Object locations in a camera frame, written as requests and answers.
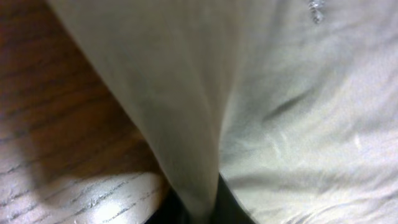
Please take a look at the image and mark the khaki green shorts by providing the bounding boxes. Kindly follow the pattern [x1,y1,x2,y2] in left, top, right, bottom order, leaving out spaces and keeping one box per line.
[50,0,397,223]

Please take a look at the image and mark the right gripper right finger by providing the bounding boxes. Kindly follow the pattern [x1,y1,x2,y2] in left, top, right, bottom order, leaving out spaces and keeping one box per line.
[213,174,256,224]

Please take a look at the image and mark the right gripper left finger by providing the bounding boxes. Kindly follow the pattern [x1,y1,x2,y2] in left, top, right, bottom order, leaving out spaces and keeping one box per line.
[144,189,189,224]

